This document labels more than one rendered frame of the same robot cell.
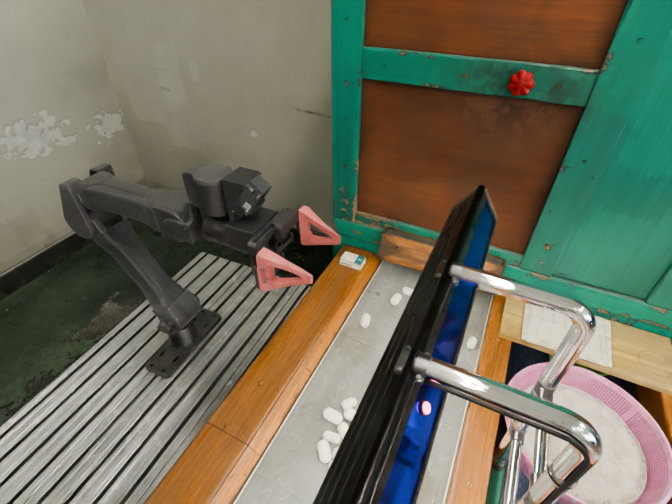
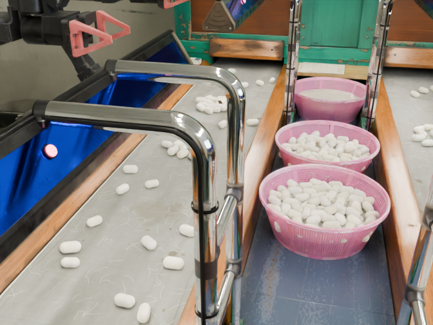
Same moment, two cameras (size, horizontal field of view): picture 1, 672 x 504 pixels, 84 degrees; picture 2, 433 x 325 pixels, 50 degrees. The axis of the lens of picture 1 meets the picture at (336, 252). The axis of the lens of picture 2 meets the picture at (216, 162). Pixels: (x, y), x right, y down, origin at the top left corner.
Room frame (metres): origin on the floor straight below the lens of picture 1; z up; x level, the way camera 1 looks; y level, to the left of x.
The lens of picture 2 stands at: (-1.09, 0.28, 1.26)
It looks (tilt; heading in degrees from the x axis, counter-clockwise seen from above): 27 degrees down; 347
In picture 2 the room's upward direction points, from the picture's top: straight up
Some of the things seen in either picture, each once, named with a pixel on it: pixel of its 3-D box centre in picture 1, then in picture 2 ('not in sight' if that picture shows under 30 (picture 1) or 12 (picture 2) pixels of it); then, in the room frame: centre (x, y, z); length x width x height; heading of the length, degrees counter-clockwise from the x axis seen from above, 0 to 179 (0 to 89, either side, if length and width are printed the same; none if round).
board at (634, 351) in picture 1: (583, 337); (330, 70); (0.51, -0.53, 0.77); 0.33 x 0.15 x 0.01; 64
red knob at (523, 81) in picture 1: (521, 83); not in sight; (0.70, -0.33, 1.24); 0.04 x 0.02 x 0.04; 64
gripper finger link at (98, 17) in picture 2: not in sight; (106, 29); (-0.08, 0.29, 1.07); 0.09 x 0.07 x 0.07; 66
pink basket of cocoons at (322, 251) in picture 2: not in sight; (321, 211); (-0.33, -0.12, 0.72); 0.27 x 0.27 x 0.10
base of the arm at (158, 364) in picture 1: (182, 331); not in sight; (0.58, 0.37, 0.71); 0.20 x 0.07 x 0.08; 156
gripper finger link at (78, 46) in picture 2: not in sight; (91, 37); (-0.14, 0.31, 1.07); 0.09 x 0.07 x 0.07; 66
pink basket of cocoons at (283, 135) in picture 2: not in sight; (324, 155); (-0.08, -0.24, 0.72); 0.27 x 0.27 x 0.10
